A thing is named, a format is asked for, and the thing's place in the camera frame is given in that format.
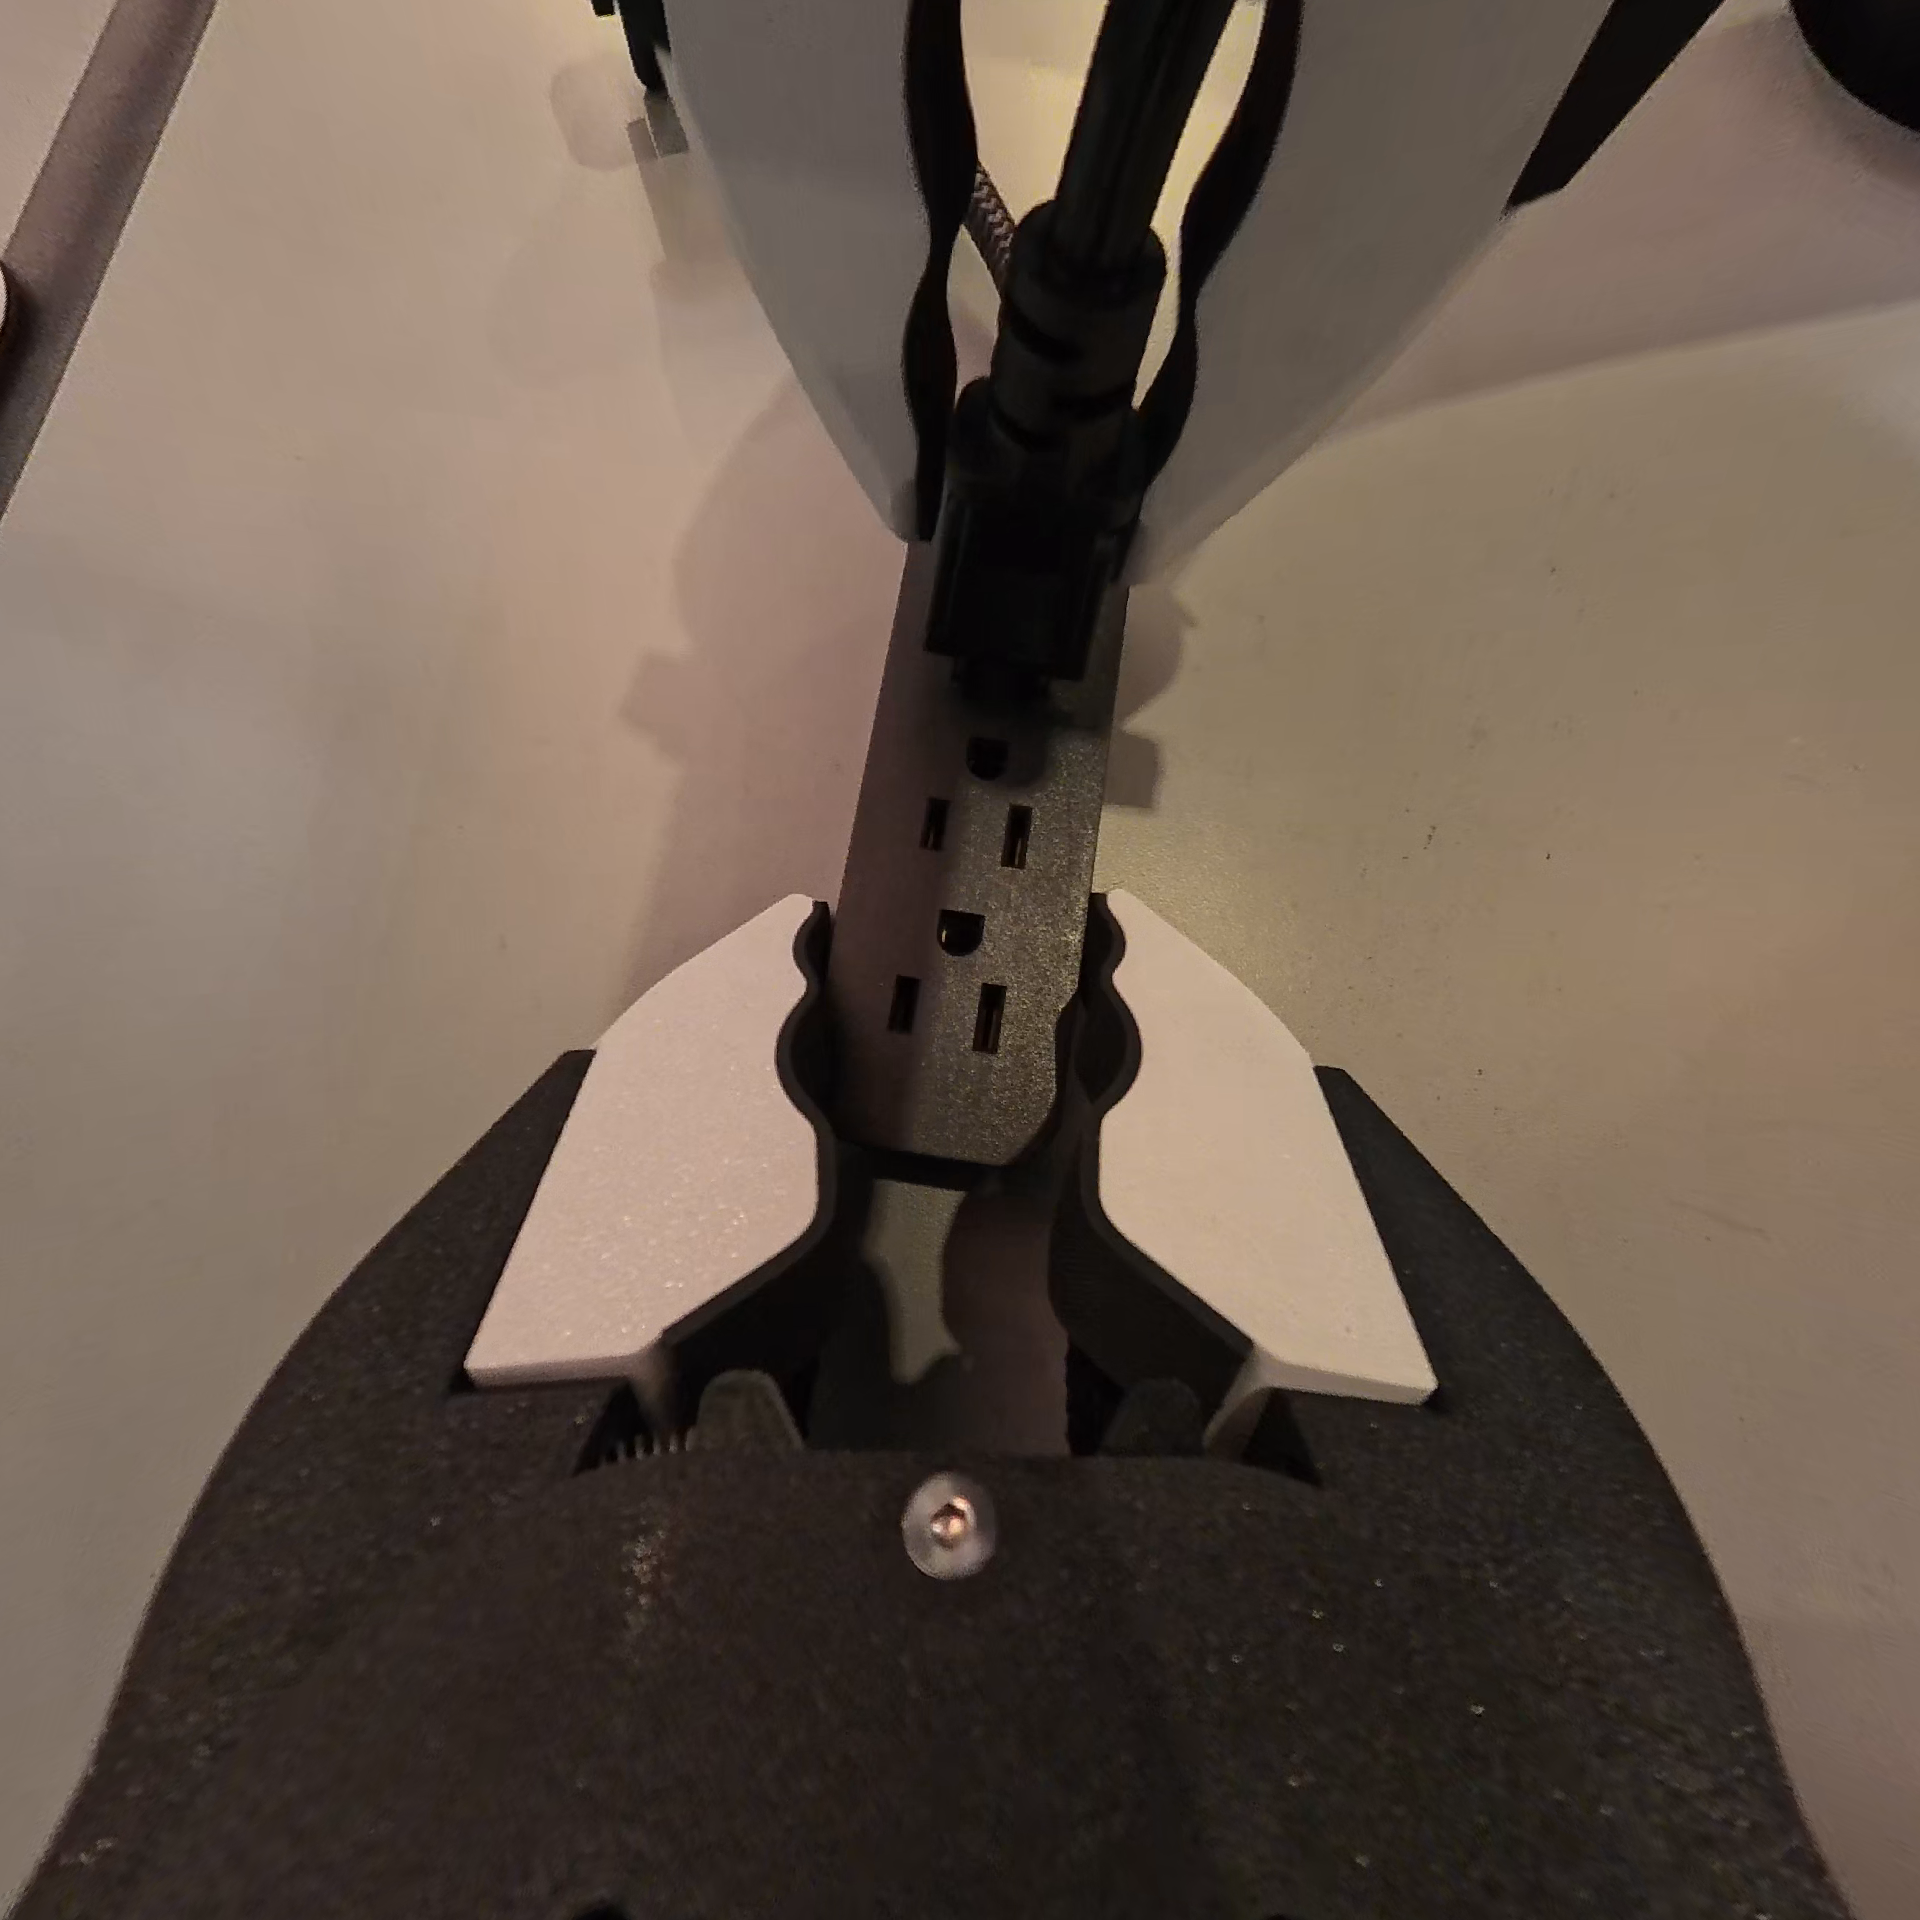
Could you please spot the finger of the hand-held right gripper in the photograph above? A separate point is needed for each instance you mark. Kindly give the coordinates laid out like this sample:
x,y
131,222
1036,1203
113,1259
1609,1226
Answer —
x,y
811,195
1349,226

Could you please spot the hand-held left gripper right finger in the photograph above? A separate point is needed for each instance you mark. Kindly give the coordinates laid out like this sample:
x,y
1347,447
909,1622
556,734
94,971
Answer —
x,y
1245,1171

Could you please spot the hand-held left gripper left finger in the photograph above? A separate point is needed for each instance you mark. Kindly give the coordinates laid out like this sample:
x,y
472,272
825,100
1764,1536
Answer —
x,y
662,1171

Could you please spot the black power strip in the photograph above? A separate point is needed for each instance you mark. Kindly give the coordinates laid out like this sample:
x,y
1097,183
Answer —
x,y
1051,902

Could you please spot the black rounded object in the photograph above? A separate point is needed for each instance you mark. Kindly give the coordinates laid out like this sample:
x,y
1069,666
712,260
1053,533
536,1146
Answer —
x,y
1868,38

